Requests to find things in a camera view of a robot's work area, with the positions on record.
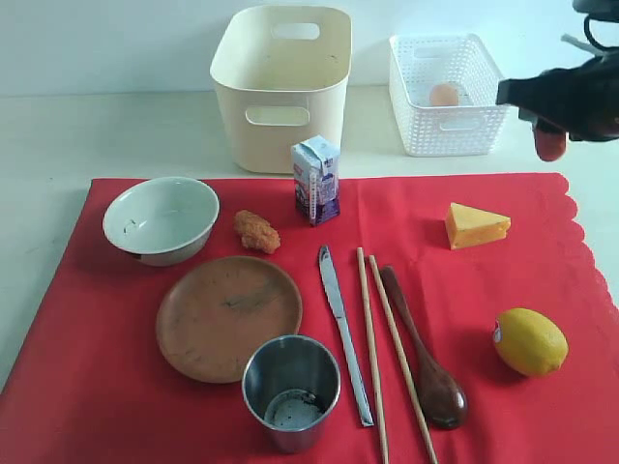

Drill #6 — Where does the red sausage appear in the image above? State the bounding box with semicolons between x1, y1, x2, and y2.
533;128;567;162

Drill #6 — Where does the brown round plate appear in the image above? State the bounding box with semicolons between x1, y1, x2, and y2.
156;255;303;384

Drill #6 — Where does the left wooden chopstick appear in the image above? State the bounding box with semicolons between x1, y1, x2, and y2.
356;246;389;464

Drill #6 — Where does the white perforated plastic basket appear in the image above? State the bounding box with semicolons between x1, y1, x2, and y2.
388;33;508;158

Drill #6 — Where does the brown egg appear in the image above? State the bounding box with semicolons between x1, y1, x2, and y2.
429;83;459;107

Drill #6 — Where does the pale green bowl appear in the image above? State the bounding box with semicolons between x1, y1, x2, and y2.
103;177;220;267

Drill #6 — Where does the right wooden chopstick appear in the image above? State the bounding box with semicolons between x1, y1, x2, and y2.
368;254;439;464

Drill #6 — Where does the small milk carton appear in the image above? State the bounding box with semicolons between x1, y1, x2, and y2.
291;135;340;226

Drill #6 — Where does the silver table knife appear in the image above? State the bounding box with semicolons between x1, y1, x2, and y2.
318;245;374;427

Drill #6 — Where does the yellow lemon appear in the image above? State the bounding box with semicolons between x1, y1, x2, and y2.
492;307;569;377

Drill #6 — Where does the wooden chopstick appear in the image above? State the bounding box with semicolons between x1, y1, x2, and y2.
368;254;439;464
356;246;389;464

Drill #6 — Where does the orange cheese wedge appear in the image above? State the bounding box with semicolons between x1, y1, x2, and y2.
445;202;511;250

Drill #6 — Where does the cream plastic bin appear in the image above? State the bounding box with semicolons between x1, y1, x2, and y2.
210;5;352;174

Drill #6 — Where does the dark wooden spoon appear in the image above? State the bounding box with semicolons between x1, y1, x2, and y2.
379;265;468;429

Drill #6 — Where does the stainless steel cup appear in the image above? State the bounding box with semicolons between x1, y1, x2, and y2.
241;334;340;454

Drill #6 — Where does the red tablecloth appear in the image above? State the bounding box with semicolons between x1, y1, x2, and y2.
1;173;618;463

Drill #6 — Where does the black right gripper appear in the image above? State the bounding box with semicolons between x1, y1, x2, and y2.
495;51;618;142

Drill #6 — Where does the black camera cable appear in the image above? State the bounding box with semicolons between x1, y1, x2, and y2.
573;0;619;54

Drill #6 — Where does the fried chicken nugget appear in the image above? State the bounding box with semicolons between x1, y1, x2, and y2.
234;210;280;254

